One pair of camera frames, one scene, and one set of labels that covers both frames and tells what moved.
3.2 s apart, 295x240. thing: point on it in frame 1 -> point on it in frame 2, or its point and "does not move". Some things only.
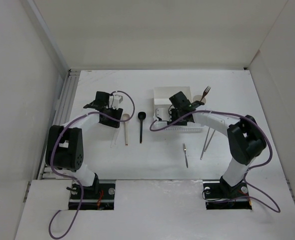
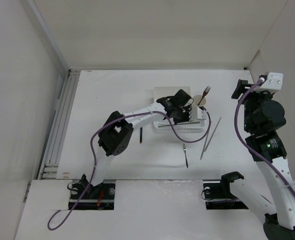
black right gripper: (182, 123) -> (264, 94)
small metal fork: (185, 149) does not move
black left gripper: (116, 113) -> (188, 110)
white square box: (162, 94) does not move
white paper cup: (198, 98) does not move
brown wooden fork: (205, 92) does not move
